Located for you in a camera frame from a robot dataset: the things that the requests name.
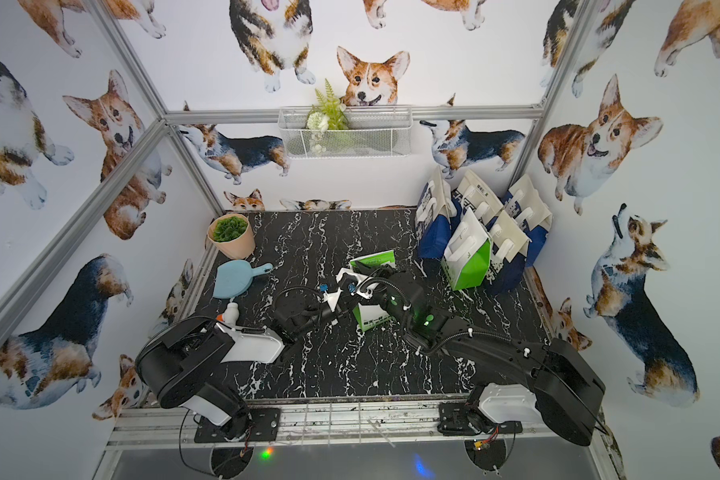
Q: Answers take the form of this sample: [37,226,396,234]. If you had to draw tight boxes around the green white takeout bag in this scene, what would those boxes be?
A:
[320,250,396,332]

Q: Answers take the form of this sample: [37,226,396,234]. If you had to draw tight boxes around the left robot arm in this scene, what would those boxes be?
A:
[135,285,343,441]

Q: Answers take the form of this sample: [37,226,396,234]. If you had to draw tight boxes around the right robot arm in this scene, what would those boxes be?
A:
[355,264,606,446]

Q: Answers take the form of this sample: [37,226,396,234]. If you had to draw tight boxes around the blue white bag left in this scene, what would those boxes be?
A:
[415,167,457,260]

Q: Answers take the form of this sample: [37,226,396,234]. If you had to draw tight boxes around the blue white bag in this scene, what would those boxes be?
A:
[483,174,553,294]
[415,167,457,260]
[451,170,504,227]

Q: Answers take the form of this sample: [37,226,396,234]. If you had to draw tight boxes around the blue white bag right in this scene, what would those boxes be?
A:
[483,174,553,294]

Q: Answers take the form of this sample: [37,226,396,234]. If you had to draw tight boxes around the blue white bag middle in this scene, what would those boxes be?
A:
[451,170,504,227]

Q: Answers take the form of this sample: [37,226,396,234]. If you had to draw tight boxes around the small white orange bottle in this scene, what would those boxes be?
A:
[216,301,240,329]

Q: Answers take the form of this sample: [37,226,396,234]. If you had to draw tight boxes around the light blue dustpan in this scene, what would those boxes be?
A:
[213,260,274,300]

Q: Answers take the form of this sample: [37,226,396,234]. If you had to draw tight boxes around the terracotta pot with plant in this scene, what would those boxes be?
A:
[207,213,255,260]

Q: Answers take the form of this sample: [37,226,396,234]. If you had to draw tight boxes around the artificial fern with flower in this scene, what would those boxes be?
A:
[305,80,349,155]

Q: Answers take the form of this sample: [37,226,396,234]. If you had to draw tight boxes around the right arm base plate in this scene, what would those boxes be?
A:
[437,402,523,437]

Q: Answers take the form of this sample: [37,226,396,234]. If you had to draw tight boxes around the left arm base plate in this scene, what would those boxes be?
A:
[194,408,282,444]

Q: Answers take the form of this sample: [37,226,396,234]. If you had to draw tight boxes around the white wire wall basket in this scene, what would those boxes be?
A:
[278,106,413,159]

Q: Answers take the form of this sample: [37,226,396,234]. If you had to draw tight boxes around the aluminium frame rail front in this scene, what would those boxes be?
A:
[104,400,607,451]

